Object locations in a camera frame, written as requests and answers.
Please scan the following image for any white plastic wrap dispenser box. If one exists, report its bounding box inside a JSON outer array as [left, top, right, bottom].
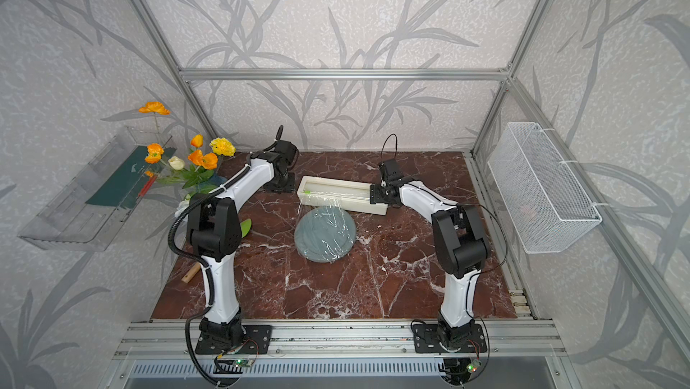
[[296, 176, 388, 216]]

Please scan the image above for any grey-green round plate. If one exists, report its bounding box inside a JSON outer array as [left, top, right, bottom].
[[293, 205, 358, 264]]

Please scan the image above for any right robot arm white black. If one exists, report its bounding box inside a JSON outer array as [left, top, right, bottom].
[[369, 159, 490, 349]]

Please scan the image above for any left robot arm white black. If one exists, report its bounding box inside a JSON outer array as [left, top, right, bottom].
[[168, 139, 299, 345]]

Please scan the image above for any flower bouquet in glass vase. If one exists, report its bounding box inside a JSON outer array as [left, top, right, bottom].
[[146, 134, 236, 208]]

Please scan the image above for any red pen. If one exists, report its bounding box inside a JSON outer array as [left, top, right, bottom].
[[138, 172, 157, 198]]

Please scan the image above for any dark green notebook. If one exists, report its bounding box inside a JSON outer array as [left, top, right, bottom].
[[86, 146, 164, 209]]

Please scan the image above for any left green circuit board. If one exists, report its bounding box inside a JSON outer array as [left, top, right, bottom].
[[214, 356, 256, 373]]

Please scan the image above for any right small circuit board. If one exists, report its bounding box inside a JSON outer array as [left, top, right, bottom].
[[465, 358, 482, 375]]

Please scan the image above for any green garden trowel yellow handle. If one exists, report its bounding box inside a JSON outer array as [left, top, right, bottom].
[[240, 218, 252, 238]]

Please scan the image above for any green garden fork wooden handle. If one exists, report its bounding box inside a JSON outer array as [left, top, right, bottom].
[[181, 263, 201, 284]]

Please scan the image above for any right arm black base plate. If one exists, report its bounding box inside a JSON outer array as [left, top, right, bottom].
[[411, 321, 488, 356]]

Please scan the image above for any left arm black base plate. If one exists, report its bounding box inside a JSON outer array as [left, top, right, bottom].
[[194, 324, 273, 356]]

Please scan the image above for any white wire mesh basket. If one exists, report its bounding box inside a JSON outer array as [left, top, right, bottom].
[[488, 122, 602, 254]]

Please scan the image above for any clear acrylic wall shelf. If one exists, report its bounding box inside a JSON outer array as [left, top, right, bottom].
[[18, 127, 176, 252]]

